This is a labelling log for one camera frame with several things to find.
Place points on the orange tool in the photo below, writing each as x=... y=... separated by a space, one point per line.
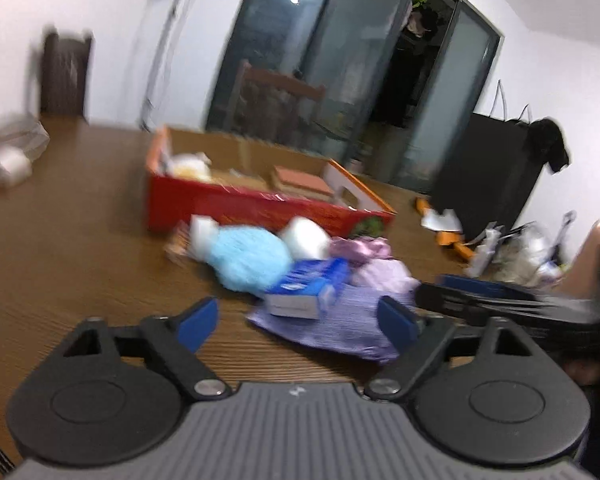
x=452 y=245

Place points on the person's right forearm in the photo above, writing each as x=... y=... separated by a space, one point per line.
x=587 y=260

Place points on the clear plastic bag clutter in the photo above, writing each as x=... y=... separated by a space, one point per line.
x=527 y=252

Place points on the black paper bag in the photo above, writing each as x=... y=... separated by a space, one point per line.
x=485 y=175

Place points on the white bottle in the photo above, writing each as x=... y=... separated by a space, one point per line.
x=482 y=252

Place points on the brown wooden chair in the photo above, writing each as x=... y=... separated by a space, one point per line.
x=275 y=95

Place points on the hanging clothes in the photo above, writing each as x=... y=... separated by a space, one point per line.
x=422 y=17

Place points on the white soft cloth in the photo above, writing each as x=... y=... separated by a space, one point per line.
x=202 y=232

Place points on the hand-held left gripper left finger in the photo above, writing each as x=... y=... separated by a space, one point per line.
x=198 y=322

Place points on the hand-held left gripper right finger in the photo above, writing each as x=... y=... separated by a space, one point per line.
x=396 y=322

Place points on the red orange cardboard box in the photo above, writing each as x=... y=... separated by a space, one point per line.
x=260 y=207

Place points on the blue fluffy mitt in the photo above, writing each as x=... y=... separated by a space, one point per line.
x=250 y=260

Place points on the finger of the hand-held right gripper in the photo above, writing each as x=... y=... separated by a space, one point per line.
x=480 y=285
x=460 y=306

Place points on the blue tissue packet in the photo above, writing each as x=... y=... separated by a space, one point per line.
x=307 y=285

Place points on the white toilet paper roll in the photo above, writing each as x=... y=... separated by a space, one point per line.
x=10 y=166

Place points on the pink purple satin cloth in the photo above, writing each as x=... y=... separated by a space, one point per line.
x=375 y=265

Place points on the clear plastic bag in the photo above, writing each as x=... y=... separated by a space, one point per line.
x=15 y=132

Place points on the purple towel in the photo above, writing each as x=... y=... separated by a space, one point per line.
x=340 y=327

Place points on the dark wooden chair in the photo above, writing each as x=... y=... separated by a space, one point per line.
x=65 y=77

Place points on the small snack packet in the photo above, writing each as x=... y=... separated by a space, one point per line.
x=177 y=245

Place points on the orange brown pad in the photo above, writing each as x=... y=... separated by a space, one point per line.
x=302 y=180

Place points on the black cloth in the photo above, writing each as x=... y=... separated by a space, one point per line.
x=550 y=142

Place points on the sliding glass door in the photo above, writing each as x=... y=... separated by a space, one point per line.
x=345 y=55

